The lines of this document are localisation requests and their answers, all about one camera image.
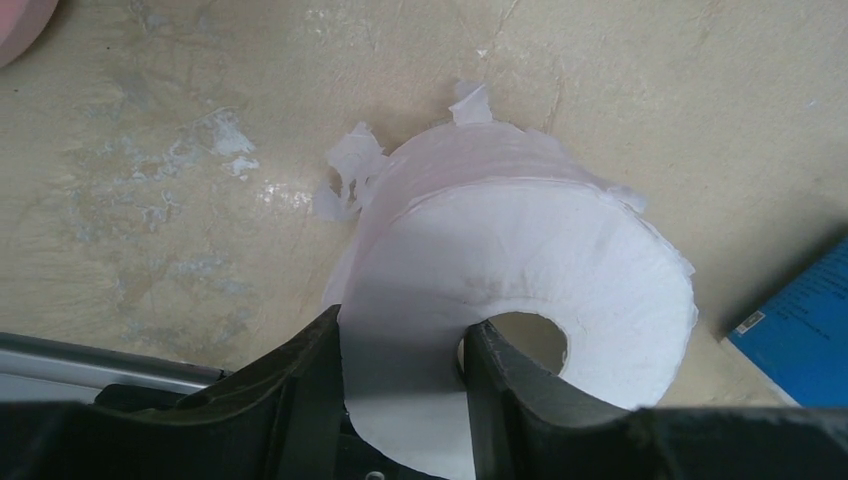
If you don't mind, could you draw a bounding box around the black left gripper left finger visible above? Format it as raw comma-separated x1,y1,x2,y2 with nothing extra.
0,303,346,480

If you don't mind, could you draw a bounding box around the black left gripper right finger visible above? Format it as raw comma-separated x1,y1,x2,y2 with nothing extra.
464,322,847,479

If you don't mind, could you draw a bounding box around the plain white toilet paper roll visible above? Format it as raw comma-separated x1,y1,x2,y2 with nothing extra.
313,82,697,479

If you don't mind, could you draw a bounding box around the blue toilet paper roll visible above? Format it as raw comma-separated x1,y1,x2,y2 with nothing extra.
723,239,847,408

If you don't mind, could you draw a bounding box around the pink three-tier shelf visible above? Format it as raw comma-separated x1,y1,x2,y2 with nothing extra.
0,0,58,67

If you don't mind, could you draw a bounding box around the aluminium frame rail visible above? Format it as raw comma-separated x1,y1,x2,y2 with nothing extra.
1,333,228,403

